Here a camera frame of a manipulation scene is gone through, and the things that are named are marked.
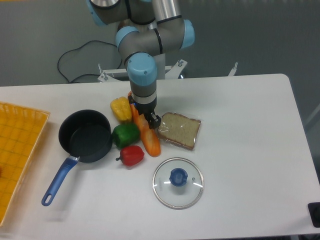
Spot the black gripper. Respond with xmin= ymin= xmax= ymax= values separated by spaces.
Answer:
xmin=128 ymin=94 xmax=161 ymax=129

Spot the toast slice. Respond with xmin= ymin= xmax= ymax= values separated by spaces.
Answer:
xmin=157 ymin=112 xmax=202 ymax=151

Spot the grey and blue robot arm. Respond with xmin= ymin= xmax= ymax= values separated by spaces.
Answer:
xmin=87 ymin=0 xmax=195 ymax=129

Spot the orange baguette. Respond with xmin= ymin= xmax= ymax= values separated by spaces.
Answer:
xmin=129 ymin=103 xmax=161 ymax=158

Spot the green bell pepper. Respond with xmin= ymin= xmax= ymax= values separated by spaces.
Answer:
xmin=112 ymin=123 xmax=140 ymax=149

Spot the yellow bell pepper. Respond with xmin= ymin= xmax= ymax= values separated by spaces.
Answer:
xmin=110 ymin=96 xmax=132 ymax=123

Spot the red bell pepper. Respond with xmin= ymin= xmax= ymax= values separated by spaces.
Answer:
xmin=115 ymin=145 xmax=145 ymax=167

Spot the glass lid with blue knob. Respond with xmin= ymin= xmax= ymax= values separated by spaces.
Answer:
xmin=152 ymin=157 xmax=205 ymax=210

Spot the yellow plastic basket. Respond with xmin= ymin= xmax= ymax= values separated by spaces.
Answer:
xmin=0 ymin=102 xmax=50 ymax=226

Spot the black device at table edge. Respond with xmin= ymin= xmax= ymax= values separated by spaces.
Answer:
xmin=307 ymin=202 xmax=320 ymax=228

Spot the white metal base frame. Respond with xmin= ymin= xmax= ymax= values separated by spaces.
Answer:
xmin=96 ymin=59 xmax=239 ymax=83

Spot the black pan with blue handle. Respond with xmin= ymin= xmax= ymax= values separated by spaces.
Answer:
xmin=41 ymin=109 xmax=113 ymax=207

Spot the black cable on floor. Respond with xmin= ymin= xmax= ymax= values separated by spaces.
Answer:
xmin=57 ymin=40 xmax=124 ymax=84

